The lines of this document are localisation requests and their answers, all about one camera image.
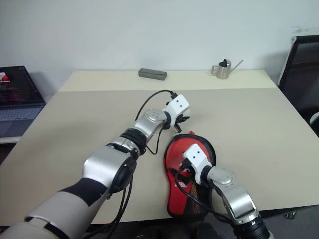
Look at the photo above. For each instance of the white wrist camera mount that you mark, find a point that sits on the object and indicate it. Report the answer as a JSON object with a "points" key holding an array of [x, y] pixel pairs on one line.
{"points": [[197, 155], [178, 104]]}

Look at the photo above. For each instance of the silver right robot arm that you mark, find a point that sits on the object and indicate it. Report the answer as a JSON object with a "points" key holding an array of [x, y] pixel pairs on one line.
{"points": [[234, 194]]}

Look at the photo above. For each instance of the red and black paddle case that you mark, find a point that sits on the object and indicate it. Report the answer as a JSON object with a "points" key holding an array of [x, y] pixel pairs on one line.
{"points": [[179, 152]]}

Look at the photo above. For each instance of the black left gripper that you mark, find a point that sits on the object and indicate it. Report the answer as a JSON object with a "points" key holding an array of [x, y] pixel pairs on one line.
{"points": [[184, 119]]}

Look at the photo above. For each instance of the grey rectangular box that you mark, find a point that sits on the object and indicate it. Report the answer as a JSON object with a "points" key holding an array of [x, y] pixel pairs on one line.
{"points": [[152, 74]]}

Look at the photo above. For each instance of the open laptop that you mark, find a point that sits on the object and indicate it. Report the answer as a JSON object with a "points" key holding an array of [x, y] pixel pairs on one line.
{"points": [[17, 112]]}

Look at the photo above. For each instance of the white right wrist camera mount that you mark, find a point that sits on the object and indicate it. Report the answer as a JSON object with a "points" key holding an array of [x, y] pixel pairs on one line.
{"points": [[197, 155]]}

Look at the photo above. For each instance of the black mesh office chair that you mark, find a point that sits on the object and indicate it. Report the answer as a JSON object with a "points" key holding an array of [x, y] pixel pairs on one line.
{"points": [[301, 79]]}

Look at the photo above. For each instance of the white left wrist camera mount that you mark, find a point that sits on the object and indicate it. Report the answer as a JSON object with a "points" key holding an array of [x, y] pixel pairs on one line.
{"points": [[178, 104]]}

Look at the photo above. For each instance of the metal watering can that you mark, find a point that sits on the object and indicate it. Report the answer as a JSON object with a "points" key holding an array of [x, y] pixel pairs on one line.
{"points": [[222, 72]]}

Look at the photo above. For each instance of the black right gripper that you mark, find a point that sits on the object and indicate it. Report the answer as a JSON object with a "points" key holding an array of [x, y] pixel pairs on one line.
{"points": [[188, 170]]}

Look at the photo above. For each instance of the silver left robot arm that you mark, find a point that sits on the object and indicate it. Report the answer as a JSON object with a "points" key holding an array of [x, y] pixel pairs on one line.
{"points": [[147, 122]]}

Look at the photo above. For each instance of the small grey caster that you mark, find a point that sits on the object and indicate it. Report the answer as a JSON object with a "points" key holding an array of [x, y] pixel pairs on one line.
{"points": [[290, 214]]}

